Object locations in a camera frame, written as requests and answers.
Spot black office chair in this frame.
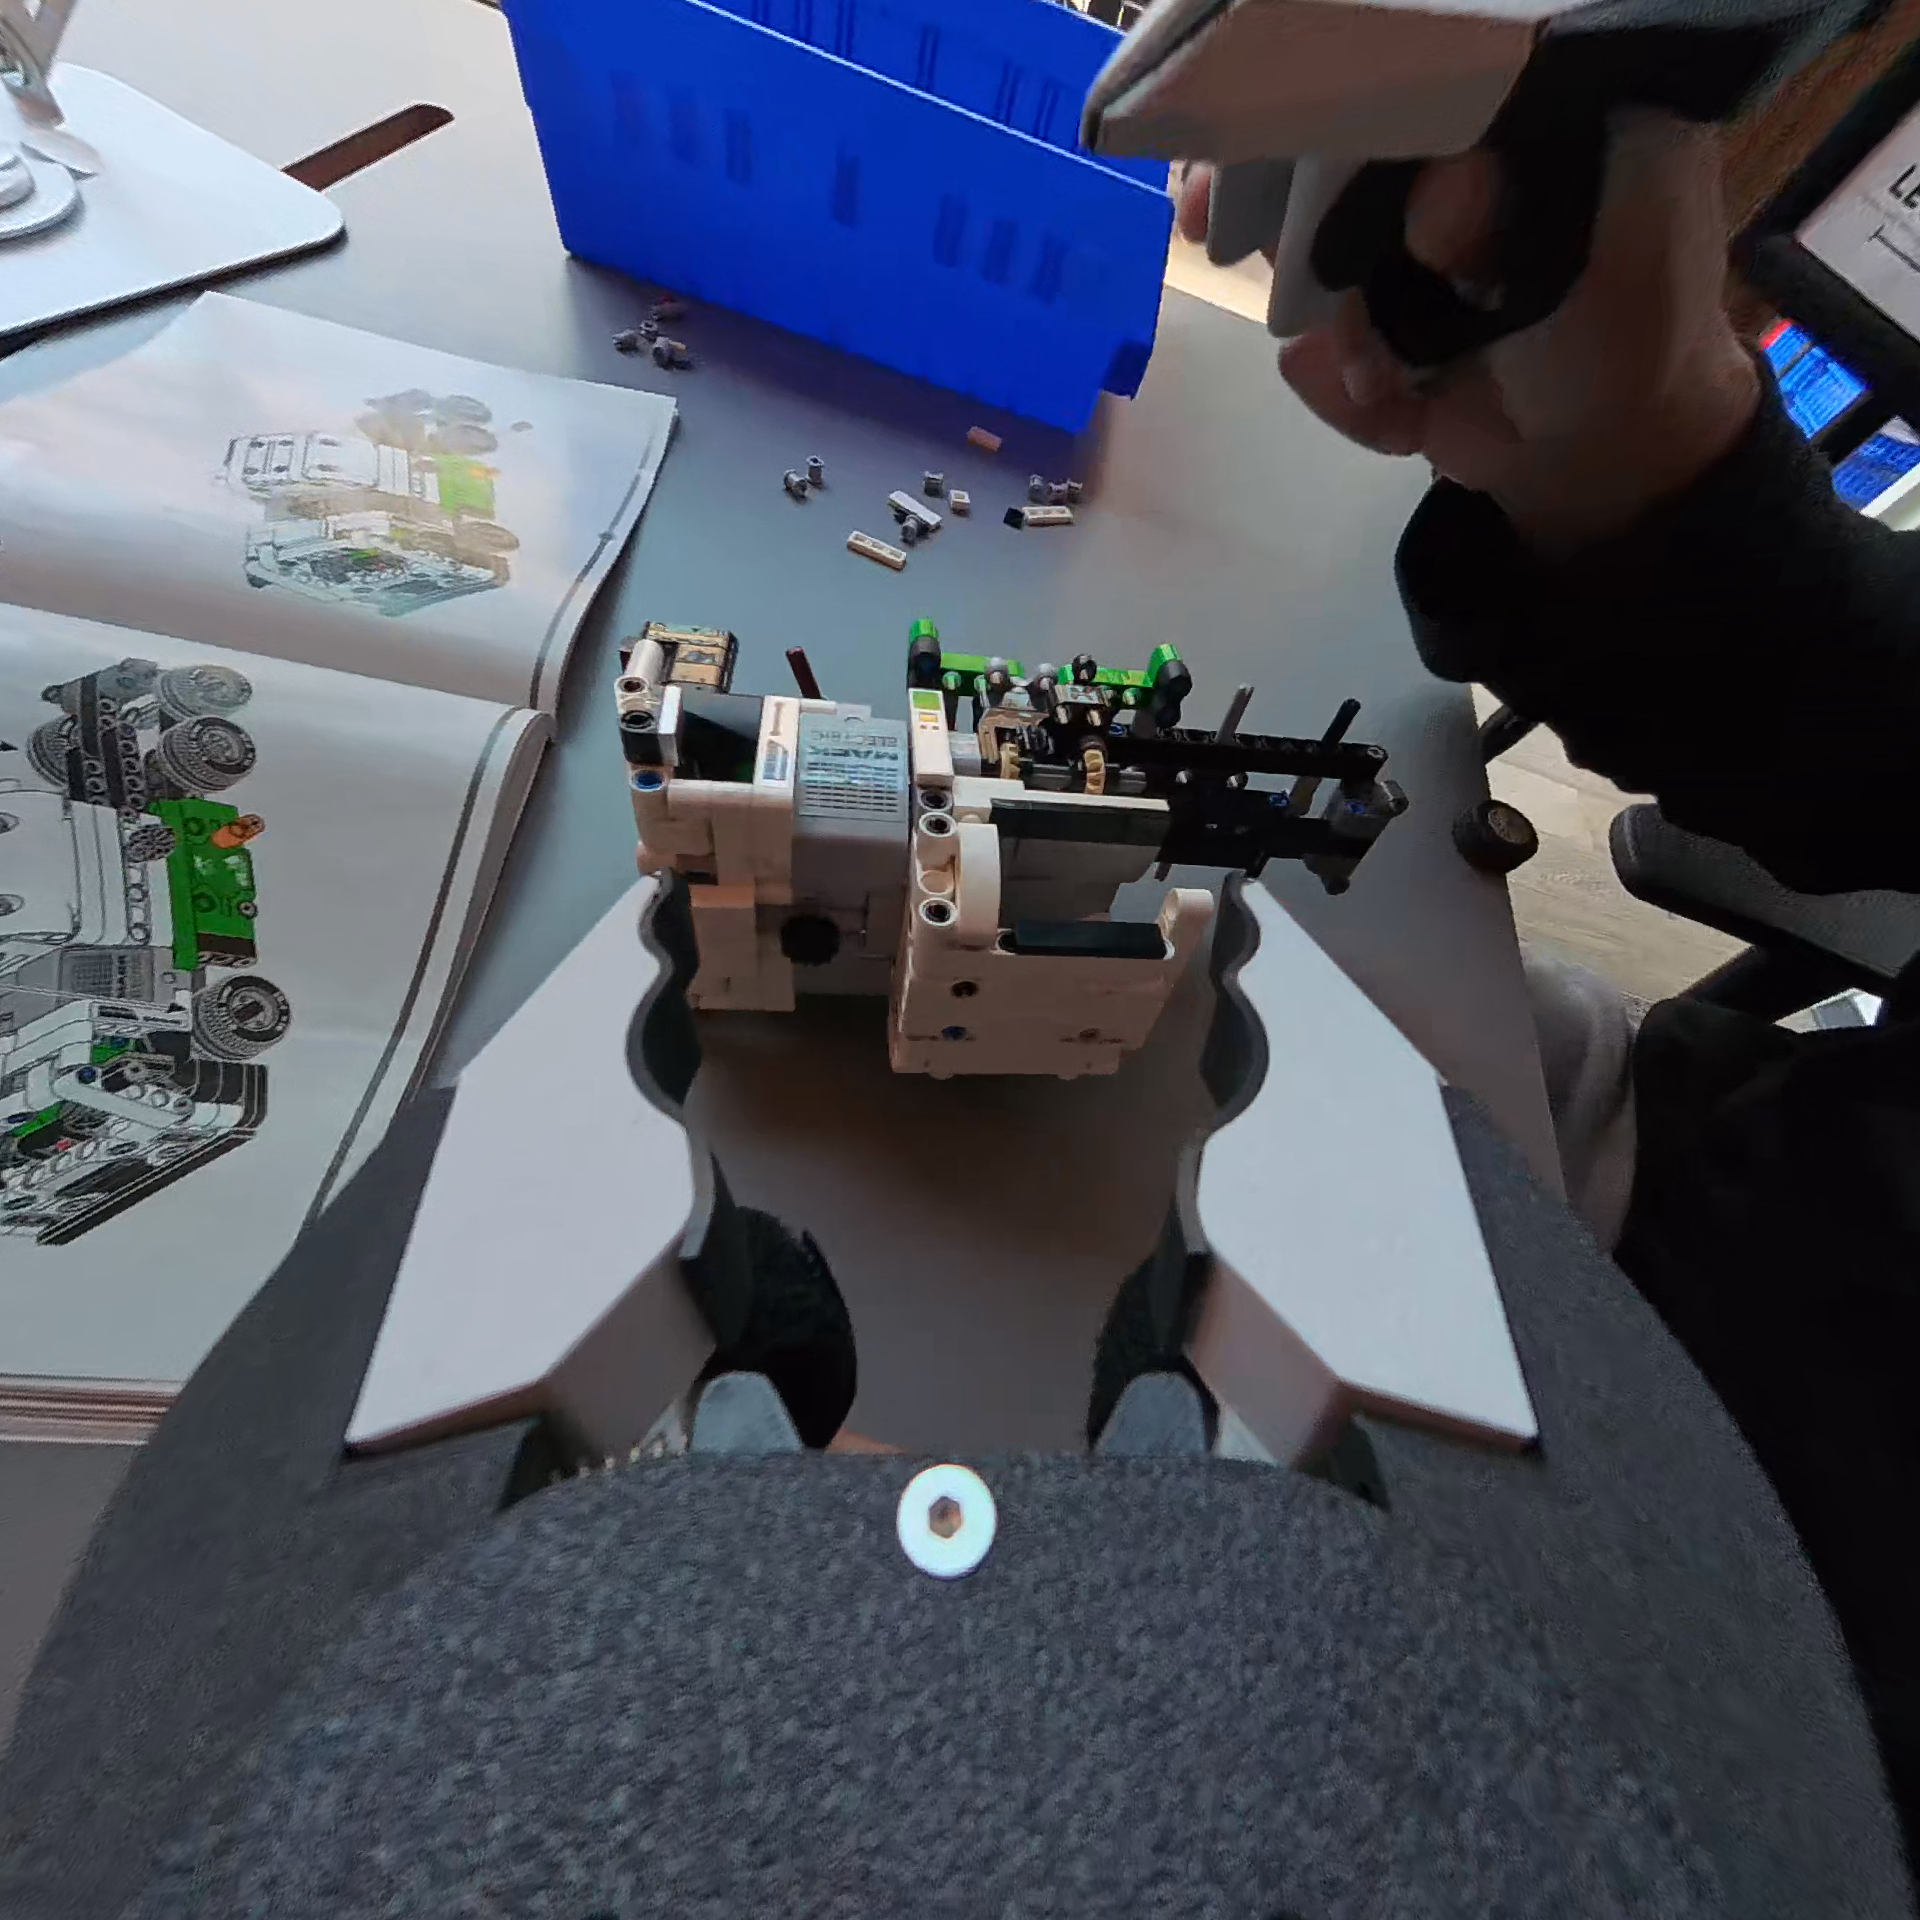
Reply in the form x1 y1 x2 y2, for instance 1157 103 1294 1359
1477 703 1920 980

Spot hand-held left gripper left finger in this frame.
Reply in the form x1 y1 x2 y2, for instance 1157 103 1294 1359
344 872 721 1455

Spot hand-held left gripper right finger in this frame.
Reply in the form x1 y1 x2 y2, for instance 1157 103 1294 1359
1182 872 1546 1470

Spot person's right hand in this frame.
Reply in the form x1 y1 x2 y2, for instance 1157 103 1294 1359
1177 118 1760 500

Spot white lego truck model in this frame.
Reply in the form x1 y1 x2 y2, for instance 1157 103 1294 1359
615 613 1413 1081

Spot person's leg light trousers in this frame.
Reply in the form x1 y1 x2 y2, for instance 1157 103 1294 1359
1521 960 1644 1251

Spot shelf of blue bins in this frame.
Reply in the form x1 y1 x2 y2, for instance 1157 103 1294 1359
1754 305 1920 519

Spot lego instruction booklet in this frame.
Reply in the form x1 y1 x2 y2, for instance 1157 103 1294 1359
0 292 681 1445

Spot blue plastic bin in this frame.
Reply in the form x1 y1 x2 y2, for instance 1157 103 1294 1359
502 0 1178 436

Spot clear glass object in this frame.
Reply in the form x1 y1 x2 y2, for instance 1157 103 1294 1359
0 0 108 243

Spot grey flat stand base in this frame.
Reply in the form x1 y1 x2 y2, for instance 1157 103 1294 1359
0 60 348 339

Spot white printed sign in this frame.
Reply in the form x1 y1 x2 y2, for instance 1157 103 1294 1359
1791 142 1920 308

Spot person's right forearm black sleeve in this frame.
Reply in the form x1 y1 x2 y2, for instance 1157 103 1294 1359
1393 359 1920 902

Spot person's black clothed torso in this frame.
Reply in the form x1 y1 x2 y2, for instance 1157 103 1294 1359
1610 960 1920 1801

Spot scattered small lego pieces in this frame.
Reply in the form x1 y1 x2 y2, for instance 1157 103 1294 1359
613 295 1087 575

